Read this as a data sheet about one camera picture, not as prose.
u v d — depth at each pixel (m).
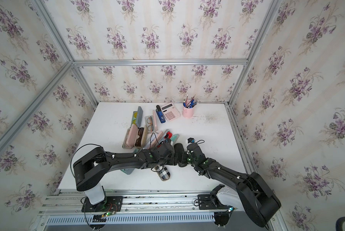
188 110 1.04
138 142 0.94
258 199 0.41
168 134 0.96
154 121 0.98
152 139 0.95
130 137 0.91
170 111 1.11
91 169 0.47
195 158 0.66
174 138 0.91
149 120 1.09
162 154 0.67
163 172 0.80
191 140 0.79
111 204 0.72
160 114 1.11
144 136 0.93
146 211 0.73
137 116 1.02
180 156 0.77
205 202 0.71
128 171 0.80
